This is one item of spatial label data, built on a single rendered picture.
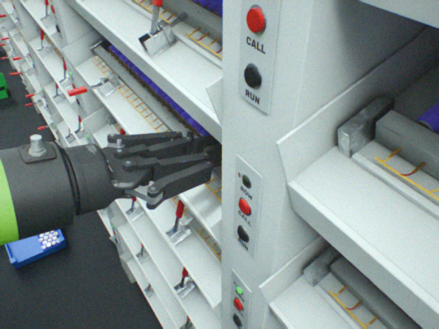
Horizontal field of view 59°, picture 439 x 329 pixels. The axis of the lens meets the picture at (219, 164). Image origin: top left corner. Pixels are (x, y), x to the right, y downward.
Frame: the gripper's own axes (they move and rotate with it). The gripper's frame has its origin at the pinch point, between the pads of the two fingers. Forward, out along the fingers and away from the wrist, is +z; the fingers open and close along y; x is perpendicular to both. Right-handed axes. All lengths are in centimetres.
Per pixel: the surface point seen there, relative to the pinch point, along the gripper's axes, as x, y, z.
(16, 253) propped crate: 100, 88, -20
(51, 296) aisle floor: 101, 63, -13
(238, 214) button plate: -0.7, -12.4, -6.2
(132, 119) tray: 7.6, 23.8, -2.2
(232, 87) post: -14.6, -10.3, -8.7
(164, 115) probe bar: 3.4, 16.5, 0.2
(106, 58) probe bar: 3.5, 43.0, 0.1
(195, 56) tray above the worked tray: -12.0, 3.3, -3.8
